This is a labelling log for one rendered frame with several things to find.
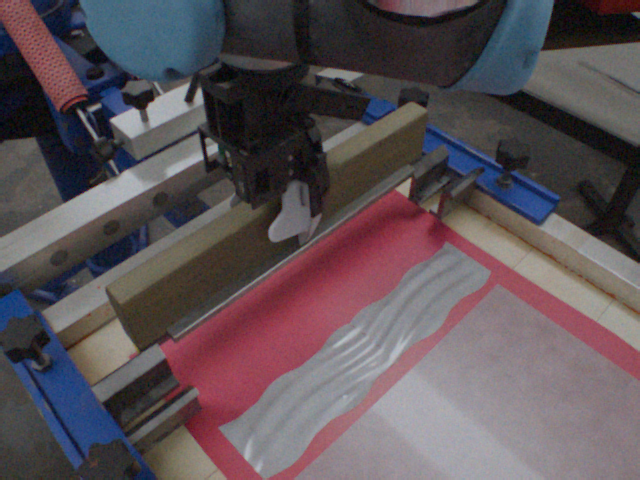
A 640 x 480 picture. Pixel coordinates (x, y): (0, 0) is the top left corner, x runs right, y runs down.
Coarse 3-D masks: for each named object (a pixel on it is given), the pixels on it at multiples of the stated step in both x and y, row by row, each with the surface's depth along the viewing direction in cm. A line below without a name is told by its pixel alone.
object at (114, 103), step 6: (120, 90) 77; (108, 96) 76; (114, 96) 76; (120, 96) 76; (102, 102) 75; (108, 102) 75; (114, 102) 75; (120, 102) 75; (102, 108) 76; (108, 108) 74; (114, 108) 74; (120, 108) 74; (126, 108) 74; (132, 108) 74; (108, 114) 75; (114, 114) 73; (108, 120) 77; (108, 126) 78; (198, 132) 70; (180, 138) 69; (174, 144) 68; (162, 150) 67; (150, 156) 71
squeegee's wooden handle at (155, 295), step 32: (384, 128) 59; (416, 128) 62; (352, 160) 56; (384, 160) 61; (416, 160) 66; (352, 192) 60; (224, 224) 49; (256, 224) 50; (160, 256) 47; (192, 256) 47; (224, 256) 49; (256, 256) 53; (128, 288) 44; (160, 288) 45; (192, 288) 49; (224, 288) 52; (128, 320) 45; (160, 320) 48
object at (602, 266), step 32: (352, 128) 79; (480, 192) 69; (192, 224) 65; (512, 224) 68; (544, 224) 65; (576, 256) 63; (608, 256) 62; (96, 288) 58; (608, 288) 61; (64, 320) 55; (96, 320) 58
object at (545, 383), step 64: (320, 256) 66; (384, 256) 66; (448, 320) 60; (512, 320) 60; (576, 320) 60; (448, 384) 54; (512, 384) 54; (576, 384) 54; (512, 448) 50; (576, 448) 49
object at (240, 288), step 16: (400, 176) 64; (368, 192) 62; (384, 192) 62; (352, 208) 60; (320, 224) 58; (336, 224) 58; (320, 240) 58; (288, 256) 55; (256, 272) 54; (272, 272) 54; (240, 288) 52; (208, 304) 51; (224, 304) 51; (192, 320) 50; (208, 320) 51; (176, 336) 49
